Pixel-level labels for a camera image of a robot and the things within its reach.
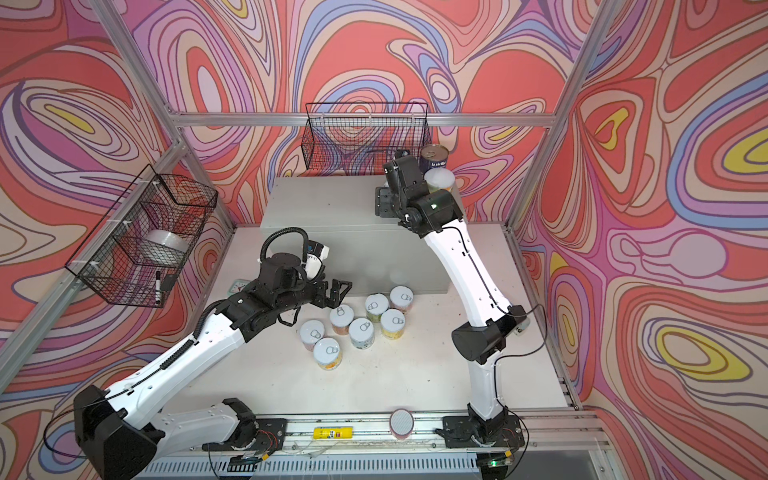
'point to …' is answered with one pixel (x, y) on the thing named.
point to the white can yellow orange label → (327, 353)
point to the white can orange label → (340, 318)
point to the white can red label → (401, 297)
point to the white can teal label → (361, 333)
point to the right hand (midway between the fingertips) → (396, 205)
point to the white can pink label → (310, 332)
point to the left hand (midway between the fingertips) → (342, 278)
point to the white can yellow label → (392, 323)
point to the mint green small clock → (237, 286)
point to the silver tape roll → (161, 248)
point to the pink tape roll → (401, 423)
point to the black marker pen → (158, 287)
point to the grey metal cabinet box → (368, 251)
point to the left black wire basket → (104, 260)
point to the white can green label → (375, 305)
